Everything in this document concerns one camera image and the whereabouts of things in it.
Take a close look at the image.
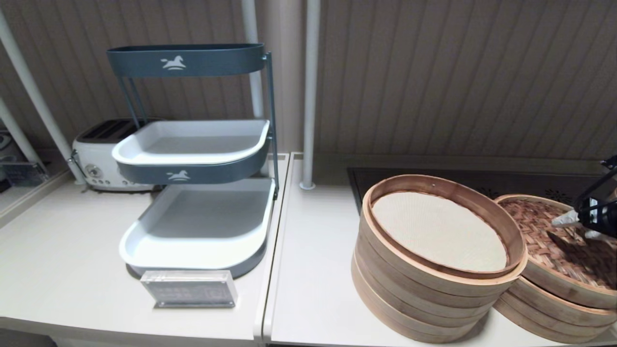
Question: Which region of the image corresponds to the woven bamboo steamer lid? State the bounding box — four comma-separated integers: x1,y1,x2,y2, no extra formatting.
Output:
494,194,617,310

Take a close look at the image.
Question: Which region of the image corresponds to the bamboo steamer basket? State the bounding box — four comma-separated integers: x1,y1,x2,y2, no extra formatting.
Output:
354,236,502,328
351,260,487,344
361,173,529,309
493,296,617,344

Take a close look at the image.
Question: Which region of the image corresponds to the cream steamer liner cloth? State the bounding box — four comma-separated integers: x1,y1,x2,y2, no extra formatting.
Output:
371,191,508,273

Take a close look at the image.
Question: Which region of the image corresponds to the black induction cooktop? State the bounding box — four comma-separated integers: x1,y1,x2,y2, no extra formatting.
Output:
347,166,617,215

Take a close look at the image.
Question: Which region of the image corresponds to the white upright support pole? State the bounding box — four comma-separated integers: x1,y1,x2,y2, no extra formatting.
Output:
298,0,322,191
240,0,266,121

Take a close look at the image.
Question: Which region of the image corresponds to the grey square plastic tray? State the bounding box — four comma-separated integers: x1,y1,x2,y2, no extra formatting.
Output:
119,178,276,280

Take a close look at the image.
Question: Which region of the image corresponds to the teal and white rack tray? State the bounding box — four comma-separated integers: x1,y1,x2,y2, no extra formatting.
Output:
112,120,270,186
106,44,266,79

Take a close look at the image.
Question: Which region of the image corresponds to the clear acrylic warning sign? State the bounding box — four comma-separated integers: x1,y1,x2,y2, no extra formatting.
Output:
141,270,238,309

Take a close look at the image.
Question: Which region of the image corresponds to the white retro toaster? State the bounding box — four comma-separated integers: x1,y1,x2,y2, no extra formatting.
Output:
70,119,162,193

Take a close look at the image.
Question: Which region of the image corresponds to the small dark acrylic sign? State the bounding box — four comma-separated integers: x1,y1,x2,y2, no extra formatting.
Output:
0,161,49,188

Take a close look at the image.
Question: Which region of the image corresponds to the white slanted support pole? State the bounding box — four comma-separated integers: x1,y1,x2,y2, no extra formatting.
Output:
0,10,86,186
0,99,41,167

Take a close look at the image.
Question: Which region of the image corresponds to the teal metal rack frame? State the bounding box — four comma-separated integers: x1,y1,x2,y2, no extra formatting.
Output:
118,52,280,201

